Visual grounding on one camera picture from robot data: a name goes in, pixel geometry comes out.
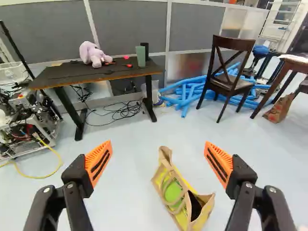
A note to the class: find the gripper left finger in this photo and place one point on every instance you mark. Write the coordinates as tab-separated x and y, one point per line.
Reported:
77	175

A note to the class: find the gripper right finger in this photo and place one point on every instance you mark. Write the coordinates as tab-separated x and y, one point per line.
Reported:
240	175

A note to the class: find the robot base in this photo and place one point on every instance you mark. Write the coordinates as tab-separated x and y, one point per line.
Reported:
29	120

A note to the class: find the yellow and brown jute bag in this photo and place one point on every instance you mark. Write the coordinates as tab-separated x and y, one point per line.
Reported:
172	190

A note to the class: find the brown paper bag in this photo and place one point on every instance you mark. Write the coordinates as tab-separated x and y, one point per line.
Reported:
279	108

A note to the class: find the blue foam tube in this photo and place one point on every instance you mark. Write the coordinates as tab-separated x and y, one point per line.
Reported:
245	103
231	68
178	84
184	106

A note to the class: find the dark wooden chair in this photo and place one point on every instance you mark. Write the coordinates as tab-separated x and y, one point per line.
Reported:
228	84

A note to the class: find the black desk with wood edge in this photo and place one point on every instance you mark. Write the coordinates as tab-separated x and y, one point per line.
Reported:
134	72

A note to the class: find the purple plush toy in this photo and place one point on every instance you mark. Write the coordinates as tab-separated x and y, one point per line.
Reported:
92	54

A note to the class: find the brown wooden table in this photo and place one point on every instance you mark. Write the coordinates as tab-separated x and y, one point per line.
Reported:
296	65

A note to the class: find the blue stool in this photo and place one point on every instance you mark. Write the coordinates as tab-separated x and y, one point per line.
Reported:
260	51

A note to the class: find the green tumbler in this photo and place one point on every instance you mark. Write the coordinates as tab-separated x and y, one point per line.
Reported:
141	56

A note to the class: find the black stand pole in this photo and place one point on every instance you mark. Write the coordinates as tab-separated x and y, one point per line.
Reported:
16	50

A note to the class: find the black cylinder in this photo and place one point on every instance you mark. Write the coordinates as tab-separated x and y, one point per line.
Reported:
146	50

